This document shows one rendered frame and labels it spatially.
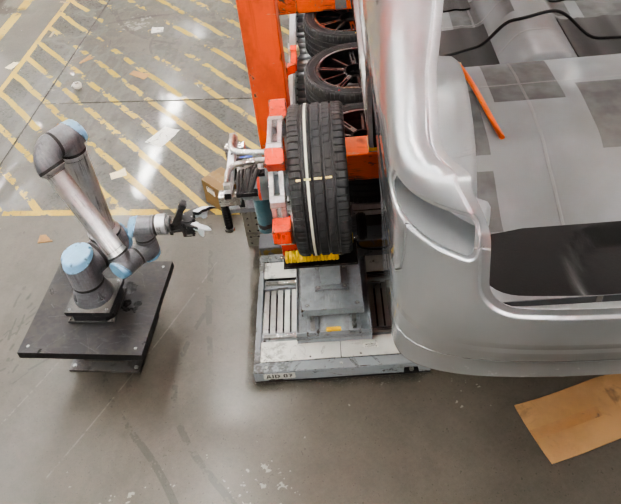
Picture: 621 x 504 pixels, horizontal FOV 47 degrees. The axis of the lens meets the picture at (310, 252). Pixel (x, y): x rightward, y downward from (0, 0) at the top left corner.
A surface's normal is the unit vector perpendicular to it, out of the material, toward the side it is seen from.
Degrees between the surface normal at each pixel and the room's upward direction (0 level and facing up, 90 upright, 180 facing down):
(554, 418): 1
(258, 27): 90
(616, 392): 12
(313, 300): 0
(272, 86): 90
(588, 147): 22
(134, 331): 0
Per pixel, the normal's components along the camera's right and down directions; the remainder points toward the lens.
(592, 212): -0.08, -0.54
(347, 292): -0.09, -0.72
